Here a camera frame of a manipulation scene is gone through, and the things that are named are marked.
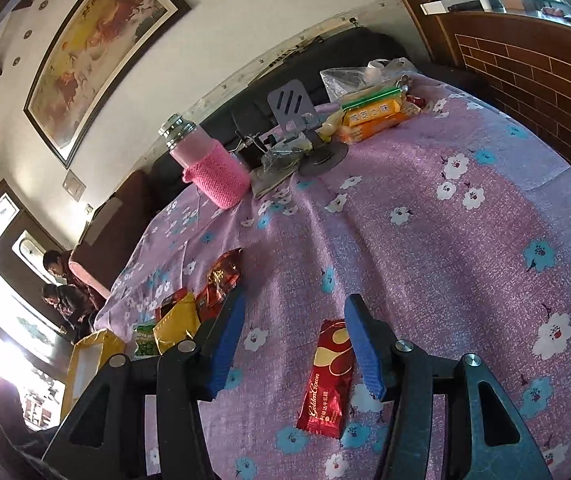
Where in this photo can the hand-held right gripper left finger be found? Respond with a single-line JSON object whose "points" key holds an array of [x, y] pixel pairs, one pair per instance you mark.
{"points": [[225, 342]]}

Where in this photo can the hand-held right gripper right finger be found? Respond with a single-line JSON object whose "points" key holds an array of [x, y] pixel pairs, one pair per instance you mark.
{"points": [[365, 352]]}

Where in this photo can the red chocolate bar packet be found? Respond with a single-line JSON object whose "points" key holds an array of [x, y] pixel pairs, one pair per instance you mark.
{"points": [[326, 380]]}

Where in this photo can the dark red snack packet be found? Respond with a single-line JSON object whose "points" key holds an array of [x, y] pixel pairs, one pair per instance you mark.
{"points": [[218, 280]]}

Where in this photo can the yellow cardboard box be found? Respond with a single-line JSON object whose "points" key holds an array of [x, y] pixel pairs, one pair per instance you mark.
{"points": [[90, 347]]}

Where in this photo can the yellow snack packet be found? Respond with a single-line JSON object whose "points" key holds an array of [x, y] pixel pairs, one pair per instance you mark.
{"points": [[178, 322]]}

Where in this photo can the small red snack packet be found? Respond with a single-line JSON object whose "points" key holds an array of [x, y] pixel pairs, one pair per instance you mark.
{"points": [[171, 304]]}

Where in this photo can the green snack packet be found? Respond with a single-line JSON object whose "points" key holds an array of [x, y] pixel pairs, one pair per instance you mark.
{"points": [[145, 342]]}

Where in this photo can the purple floral tablecloth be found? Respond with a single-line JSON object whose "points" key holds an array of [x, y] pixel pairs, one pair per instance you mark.
{"points": [[415, 230]]}

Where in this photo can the brown armchair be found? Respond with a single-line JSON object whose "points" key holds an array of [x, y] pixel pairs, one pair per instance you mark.
{"points": [[115, 230]]}

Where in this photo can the pink knit-sleeved bottle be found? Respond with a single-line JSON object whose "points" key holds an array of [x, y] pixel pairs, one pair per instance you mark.
{"points": [[213, 170]]}

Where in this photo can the crumpled clear packet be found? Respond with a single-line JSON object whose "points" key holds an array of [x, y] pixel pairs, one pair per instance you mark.
{"points": [[275, 162]]}

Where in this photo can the wooden framed window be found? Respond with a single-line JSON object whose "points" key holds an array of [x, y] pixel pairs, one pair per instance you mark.
{"points": [[0, 280]]}

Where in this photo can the orange biscuit packet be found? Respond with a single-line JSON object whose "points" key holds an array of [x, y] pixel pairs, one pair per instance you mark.
{"points": [[370, 117]]}

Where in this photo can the black sofa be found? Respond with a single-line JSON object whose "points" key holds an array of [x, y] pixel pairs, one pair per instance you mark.
{"points": [[245, 105]]}

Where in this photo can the grey phone stand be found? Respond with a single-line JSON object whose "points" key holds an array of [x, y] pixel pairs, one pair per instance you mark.
{"points": [[290, 100]]}

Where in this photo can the clear plastic bag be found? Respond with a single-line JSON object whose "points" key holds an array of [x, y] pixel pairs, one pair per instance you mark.
{"points": [[350, 77]]}

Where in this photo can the brick-patterned wooden counter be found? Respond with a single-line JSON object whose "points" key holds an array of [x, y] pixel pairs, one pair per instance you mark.
{"points": [[530, 75]]}

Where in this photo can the white box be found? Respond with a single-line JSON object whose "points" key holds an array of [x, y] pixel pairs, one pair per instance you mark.
{"points": [[445, 6]]}

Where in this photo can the wall switch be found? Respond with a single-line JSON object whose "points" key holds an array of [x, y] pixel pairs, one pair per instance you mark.
{"points": [[74, 185]]}

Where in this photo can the framed wall painting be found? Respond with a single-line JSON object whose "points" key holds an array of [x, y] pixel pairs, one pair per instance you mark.
{"points": [[95, 45]]}

